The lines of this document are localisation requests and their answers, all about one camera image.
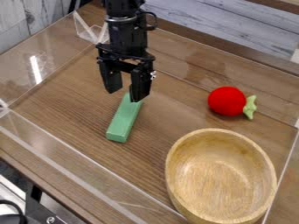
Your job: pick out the clear acrylic tray walls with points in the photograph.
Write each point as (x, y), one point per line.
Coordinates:
(175, 135)

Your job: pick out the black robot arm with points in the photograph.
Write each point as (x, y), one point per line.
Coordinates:
(126, 8)

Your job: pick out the light wooden bowl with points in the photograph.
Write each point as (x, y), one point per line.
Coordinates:
(221, 177)

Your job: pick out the black table leg bracket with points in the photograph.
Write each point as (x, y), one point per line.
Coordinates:
(37, 213)

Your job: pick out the red plush tomato toy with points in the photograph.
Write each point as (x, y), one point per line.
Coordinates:
(229, 102)

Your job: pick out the clear acrylic corner bracket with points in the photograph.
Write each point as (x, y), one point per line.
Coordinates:
(95, 33)

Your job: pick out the green rectangular block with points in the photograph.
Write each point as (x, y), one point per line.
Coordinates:
(123, 120)

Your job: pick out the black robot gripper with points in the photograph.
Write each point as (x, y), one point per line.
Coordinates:
(125, 54)

